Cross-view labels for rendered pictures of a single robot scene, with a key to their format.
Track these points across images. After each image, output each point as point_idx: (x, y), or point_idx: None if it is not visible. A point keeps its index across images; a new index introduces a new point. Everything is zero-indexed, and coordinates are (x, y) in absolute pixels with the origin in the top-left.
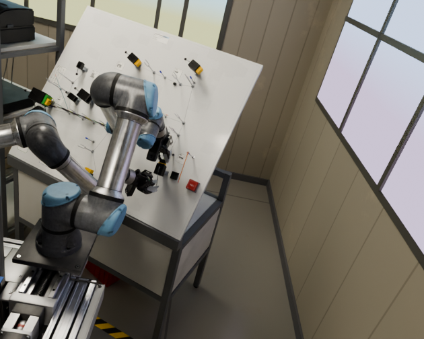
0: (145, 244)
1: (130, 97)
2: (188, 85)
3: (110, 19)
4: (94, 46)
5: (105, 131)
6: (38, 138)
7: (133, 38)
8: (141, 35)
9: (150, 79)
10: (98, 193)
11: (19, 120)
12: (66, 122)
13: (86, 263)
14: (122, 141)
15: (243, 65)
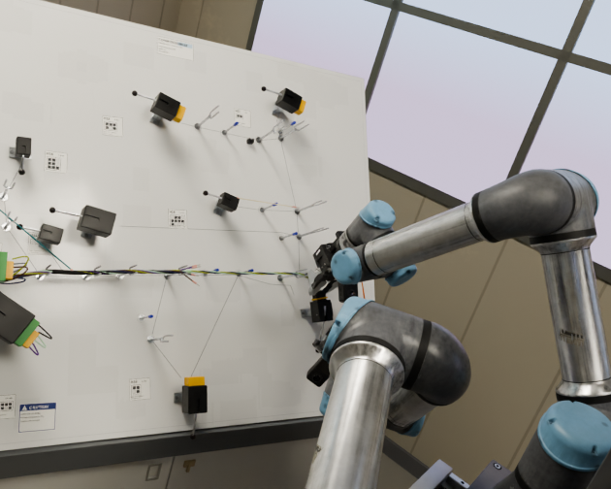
0: (301, 452)
1: (590, 208)
2: (273, 139)
3: (24, 10)
4: (16, 88)
5: (156, 283)
6: (460, 359)
7: (112, 55)
8: (129, 47)
9: (196, 142)
10: None
11: (384, 341)
12: (44, 300)
13: None
14: (596, 288)
15: (338, 83)
